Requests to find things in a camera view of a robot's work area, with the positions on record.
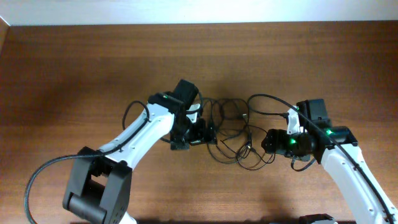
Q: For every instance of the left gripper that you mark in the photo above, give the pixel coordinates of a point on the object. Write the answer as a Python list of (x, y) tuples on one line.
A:
[(199, 137)]

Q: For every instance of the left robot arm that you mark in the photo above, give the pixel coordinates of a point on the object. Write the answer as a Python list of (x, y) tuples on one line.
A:
[(99, 186)]

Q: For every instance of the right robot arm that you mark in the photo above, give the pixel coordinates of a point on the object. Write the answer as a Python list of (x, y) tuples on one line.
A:
[(340, 156)]

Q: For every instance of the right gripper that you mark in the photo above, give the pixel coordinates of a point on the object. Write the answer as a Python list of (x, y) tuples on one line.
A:
[(275, 144)]

